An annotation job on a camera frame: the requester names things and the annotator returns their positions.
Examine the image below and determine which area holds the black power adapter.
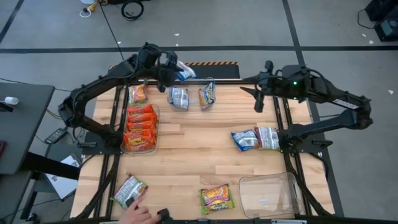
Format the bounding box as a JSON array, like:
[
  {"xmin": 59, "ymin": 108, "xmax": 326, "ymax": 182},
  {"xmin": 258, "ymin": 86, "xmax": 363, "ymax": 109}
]
[{"xmin": 44, "ymin": 127, "xmax": 68, "ymax": 144}]

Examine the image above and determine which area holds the black equipment case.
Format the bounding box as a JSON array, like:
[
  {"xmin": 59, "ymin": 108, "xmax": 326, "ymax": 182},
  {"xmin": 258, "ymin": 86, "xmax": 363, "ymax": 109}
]
[
  {"xmin": 364, "ymin": 0, "xmax": 398, "ymax": 22},
  {"xmin": 374, "ymin": 17, "xmax": 398, "ymax": 43}
]

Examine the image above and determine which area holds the black coiled cable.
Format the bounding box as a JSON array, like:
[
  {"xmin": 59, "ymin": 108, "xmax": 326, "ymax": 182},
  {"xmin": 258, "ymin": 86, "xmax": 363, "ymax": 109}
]
[{"xmin": 120, "ymin": 0, "xmax": 145, "ymax": 22}]

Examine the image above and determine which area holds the small black device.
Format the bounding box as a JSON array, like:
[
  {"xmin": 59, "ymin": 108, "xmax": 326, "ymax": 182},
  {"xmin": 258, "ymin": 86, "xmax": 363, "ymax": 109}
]
[{"xmin": 156, "ymin": 207, "xmax": 172, "ymax": 224}]

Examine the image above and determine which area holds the black mat with hazard stripe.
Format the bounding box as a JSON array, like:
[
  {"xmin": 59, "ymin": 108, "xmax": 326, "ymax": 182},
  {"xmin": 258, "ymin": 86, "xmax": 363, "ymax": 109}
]
[{"xmin": 107, "ymin": 61, "xmax": 241, "ymax": 80}]

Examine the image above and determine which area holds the silver red packet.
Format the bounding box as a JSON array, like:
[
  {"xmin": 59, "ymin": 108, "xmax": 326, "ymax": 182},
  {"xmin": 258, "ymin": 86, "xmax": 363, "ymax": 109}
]
[{"xmin": 110, "ymin": 174, "xmax": 149, "ymax": 212}]

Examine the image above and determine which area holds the dark grey desk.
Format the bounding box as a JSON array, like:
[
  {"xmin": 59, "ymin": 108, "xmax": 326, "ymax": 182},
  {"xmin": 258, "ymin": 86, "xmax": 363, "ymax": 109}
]
[{"xmin": 0, "ymin": 82, "xmax": 56, "ymax": 175}]

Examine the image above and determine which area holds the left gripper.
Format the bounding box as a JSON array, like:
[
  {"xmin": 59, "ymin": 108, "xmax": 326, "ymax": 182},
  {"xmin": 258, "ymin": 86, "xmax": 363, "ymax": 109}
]
[{"xmin": 155, "ymin": 51, "xmax": 183, "ymax": 93}]

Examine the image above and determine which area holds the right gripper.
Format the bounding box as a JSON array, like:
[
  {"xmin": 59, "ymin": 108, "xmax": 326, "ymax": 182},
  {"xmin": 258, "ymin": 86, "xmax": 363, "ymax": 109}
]
[{"xmin": 239, "ymin": 61, "xmax": 282, "ymax": 113}]

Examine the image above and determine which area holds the white and yellow cord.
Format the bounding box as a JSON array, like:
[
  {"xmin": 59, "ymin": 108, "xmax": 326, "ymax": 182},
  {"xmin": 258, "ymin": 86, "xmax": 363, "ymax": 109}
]
[{"xmin": 79, "ymin": 0, "xmax": 108, "ymax": 18}]

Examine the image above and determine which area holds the long black floor cable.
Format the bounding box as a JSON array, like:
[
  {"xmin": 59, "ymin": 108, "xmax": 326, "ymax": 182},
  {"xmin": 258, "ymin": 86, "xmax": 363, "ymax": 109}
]
[{"xmin": 98, "ymin": 0, "xmax": 127, "ymax": 62}]

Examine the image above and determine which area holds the black looped cable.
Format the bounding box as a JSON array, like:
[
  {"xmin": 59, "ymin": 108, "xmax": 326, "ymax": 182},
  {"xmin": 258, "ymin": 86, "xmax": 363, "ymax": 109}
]
[{"xmin": 356, "ymin": 8, "xmax": 379, "ymax": 30}]

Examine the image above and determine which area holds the black metal table frame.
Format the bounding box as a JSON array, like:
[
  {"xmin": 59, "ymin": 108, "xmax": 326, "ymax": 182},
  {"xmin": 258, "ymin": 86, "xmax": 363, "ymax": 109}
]
[{"xmin": 74, "ymin": 79, "xmax": 336, "ymax": 224}]

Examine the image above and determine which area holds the white printed box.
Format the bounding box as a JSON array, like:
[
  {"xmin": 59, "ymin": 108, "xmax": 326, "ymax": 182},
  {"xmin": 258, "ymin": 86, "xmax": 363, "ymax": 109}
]
[{"xmin": 44, "ymin": 154, "xmax": 79, "ymax": 200}]

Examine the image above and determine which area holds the black desk leg frame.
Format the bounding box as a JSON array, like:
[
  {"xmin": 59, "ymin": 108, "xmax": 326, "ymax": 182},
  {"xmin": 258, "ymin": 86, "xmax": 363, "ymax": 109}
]
[{"xmin": 18, "ymin": 151, "xmax": 82, "ymax": 222}]

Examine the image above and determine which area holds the person's hand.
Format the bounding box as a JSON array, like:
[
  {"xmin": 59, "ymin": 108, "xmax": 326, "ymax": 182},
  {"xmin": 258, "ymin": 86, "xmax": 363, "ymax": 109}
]
[{"xmin": 117, "ymin": 194, "xmax": 160, "ymax": 224}]

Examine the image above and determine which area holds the yellow cable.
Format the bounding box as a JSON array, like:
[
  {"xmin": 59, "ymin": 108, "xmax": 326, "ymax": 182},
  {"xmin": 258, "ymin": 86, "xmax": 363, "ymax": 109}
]
[{"xmin": 46, "ymin": 109, "xmax": 65, "ymax": 121}]

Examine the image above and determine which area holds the clear plastic bin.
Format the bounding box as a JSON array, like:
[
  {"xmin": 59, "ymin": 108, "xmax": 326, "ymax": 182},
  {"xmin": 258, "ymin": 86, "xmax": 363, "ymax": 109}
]
[
  {"xmin": 119, "ymin": 103, "xmax": 160, "ymax": 156},
  {"xmin": 238, "ymin": 171, "xmax": 303, "ymax": 220},
  {"xmin": 167, "ymin": 77, "xmax": 218, "ymax": 112}
]

